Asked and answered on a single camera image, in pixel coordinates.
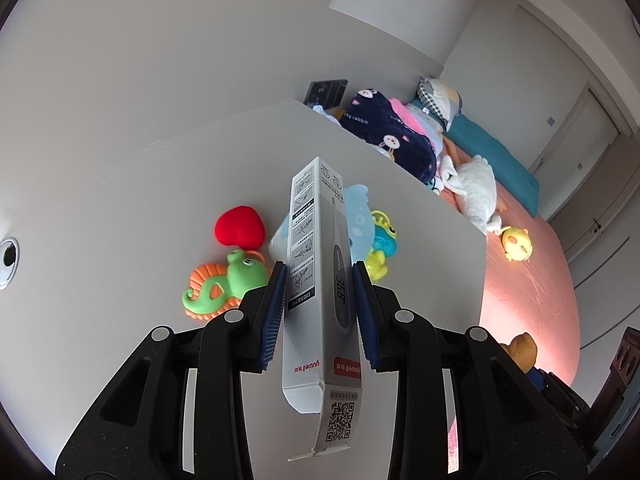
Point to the teal pillow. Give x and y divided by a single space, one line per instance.
509 172

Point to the white goose plush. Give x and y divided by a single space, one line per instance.
475 191

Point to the desk cable grommet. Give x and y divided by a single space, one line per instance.
9 259

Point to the teal yellow frog rattle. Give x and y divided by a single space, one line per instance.
383 247

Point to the checkered patchwork pillow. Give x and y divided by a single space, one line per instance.
441 101

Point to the light blue knitted blanket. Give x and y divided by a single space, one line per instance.
425 124

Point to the red heart plush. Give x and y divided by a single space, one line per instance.
242 227

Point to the green orange dinosaur teether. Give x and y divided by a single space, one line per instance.
215 288

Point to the yellow chick plush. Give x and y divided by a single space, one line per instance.
516 243

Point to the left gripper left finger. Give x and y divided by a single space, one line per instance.
269 313

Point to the pink bed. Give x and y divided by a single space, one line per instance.
534 296

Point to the brown bear plush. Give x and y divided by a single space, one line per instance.
523 351

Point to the blue plastic blister package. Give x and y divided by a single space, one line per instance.
359 223

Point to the black wall switch panel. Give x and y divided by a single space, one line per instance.
326 93

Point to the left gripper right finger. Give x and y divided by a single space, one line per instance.
368 313

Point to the white thermometer box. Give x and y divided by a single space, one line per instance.
321 369

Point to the navy rabbit blanket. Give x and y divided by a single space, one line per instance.
370 117

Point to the white door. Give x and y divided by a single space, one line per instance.
587 131

